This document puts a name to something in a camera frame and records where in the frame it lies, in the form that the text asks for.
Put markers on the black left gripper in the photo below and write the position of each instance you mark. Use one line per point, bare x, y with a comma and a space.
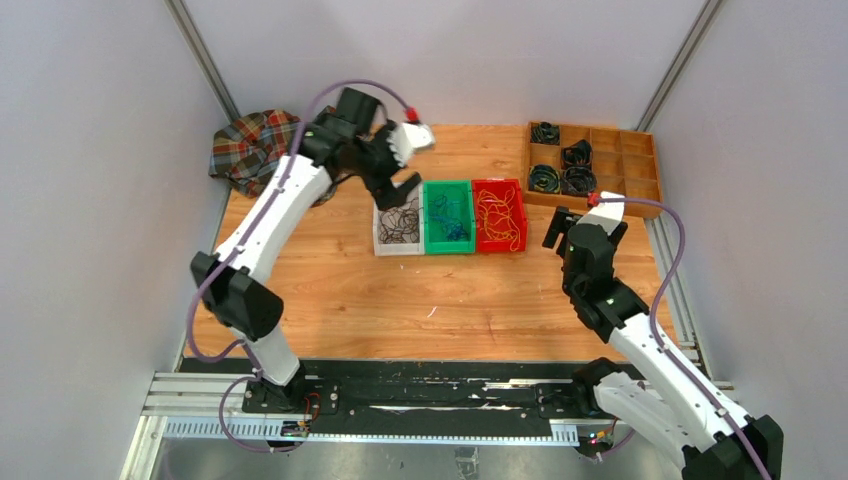
387, 195

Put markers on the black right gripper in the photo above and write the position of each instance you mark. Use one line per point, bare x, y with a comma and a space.
563, 219

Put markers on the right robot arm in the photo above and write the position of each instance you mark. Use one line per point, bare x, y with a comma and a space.
682, 413

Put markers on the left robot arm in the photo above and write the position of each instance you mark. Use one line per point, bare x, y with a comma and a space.
231, 282

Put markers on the white plastic bin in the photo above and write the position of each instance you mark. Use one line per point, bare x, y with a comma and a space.
399, 231

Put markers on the wooden compartment tray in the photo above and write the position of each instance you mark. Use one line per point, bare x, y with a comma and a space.
623, 162

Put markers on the green plastic bin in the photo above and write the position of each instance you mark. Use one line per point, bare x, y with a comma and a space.
449, 220

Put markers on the red plastic bin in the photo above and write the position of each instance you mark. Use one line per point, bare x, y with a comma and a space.
501, 219

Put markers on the plaid cloth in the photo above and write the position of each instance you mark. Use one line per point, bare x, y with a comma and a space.
245, 154

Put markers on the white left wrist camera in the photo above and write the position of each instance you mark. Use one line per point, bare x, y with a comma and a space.
408, 139

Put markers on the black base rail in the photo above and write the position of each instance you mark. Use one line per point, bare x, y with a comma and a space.
423, 400

